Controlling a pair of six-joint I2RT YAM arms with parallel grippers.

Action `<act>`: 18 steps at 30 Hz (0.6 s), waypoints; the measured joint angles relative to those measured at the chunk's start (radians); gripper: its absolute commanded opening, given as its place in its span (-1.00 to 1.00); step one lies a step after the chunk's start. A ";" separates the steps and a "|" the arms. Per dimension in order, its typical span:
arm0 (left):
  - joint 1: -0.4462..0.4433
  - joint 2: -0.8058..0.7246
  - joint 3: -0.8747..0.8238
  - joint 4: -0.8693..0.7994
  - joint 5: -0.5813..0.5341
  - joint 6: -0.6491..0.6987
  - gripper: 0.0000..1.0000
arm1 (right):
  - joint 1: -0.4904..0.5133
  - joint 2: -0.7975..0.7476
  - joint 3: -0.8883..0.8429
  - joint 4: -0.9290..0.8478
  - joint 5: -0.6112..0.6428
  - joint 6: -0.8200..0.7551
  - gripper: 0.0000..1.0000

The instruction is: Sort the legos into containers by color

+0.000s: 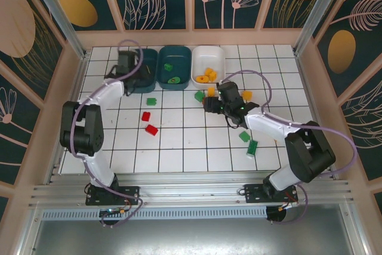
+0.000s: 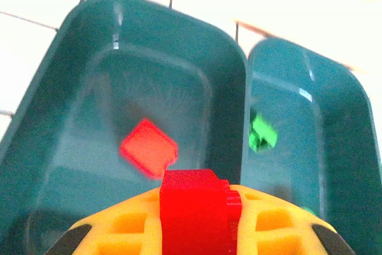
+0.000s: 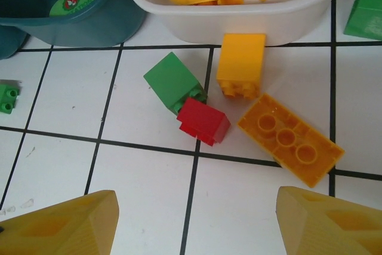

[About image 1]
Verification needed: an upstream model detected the long green lego brick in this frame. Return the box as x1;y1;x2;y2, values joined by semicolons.
245;139;259;158

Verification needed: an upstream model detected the teal plastic container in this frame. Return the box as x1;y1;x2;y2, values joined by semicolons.
157;45;193;91
131;47;159;94

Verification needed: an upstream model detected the white plastic container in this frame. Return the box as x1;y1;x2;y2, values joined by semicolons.
191;45;227;89

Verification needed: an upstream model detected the grey metal sheet panel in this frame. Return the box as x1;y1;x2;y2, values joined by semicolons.
17;219;368;255

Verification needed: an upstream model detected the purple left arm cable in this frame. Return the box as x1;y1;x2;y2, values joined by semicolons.
70;39;146;229

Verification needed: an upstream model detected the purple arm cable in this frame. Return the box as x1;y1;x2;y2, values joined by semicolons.
219;70;358;225
70;39;146;229

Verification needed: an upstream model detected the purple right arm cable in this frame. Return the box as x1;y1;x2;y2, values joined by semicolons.
219;70;358;225

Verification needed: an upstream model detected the aluminium frame post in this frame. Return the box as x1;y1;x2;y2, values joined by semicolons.
294;0;356;56
23;0;91;60

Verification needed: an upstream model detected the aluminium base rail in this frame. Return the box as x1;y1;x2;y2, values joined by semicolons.
28;172;353;208

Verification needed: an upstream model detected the slotted grey cable duct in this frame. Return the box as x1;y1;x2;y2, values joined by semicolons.
41;206;269;220

